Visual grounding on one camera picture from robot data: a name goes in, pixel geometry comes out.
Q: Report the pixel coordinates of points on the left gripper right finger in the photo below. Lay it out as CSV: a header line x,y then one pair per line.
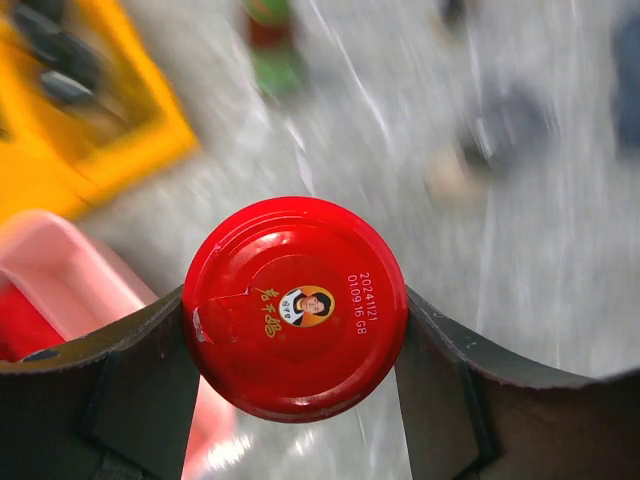
x,y
472,409

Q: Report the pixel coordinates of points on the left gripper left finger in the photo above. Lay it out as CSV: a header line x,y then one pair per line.
x,y
114,404

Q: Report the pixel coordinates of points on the red-lid chili jar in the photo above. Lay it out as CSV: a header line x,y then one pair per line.
x,y
295,309

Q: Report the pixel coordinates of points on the black-top brown pepper grinder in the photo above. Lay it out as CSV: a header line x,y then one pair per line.
x,y
72,79

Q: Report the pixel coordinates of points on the black-top white salt grinder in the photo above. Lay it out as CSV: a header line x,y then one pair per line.
x,y
40,23

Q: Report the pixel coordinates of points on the red packet in tray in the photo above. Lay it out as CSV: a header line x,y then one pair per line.
x,y
24,330

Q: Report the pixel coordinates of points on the pink divided tray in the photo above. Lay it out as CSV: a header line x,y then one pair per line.
x,y
80,286

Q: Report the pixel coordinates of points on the yellow compartment bin organizer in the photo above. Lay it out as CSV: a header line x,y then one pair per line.
x,y
62,162

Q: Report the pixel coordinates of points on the clear-cap salt grinder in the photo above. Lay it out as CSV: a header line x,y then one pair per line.
x,y
510,127

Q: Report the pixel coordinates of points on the green label sauce bottle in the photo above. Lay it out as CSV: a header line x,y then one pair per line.
x,y
271,39

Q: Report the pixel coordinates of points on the blue grey cloth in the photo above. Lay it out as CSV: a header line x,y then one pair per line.
x,y
625,100

